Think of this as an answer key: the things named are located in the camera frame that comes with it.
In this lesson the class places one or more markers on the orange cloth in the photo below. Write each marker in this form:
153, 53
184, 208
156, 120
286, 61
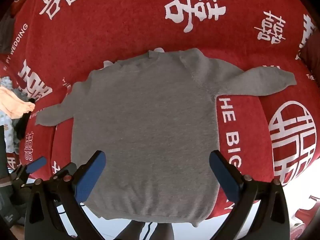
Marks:
12, 102

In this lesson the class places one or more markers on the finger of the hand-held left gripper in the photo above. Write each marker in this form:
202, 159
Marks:
65, 168
37, 163

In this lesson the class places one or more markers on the black cloth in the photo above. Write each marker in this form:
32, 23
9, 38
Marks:
22, 125

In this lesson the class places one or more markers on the red printed blanket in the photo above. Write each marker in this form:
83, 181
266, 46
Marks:
125, 17

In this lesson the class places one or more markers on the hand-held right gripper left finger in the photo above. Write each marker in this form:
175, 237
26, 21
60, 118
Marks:
91, 177

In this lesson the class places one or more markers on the red object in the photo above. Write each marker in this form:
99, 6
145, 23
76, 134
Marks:
301, 221

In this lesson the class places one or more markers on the white striped pants leg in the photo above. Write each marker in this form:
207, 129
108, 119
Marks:
147, 231

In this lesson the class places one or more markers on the dark cloth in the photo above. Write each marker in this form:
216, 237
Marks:
5, 35

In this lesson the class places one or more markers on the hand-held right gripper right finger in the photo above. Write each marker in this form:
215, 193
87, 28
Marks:
225, 177

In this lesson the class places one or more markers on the white patterned cloth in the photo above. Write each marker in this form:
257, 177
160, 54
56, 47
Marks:
7, 130

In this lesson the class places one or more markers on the grey knit sweater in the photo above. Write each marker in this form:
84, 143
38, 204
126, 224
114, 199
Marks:
150, 117

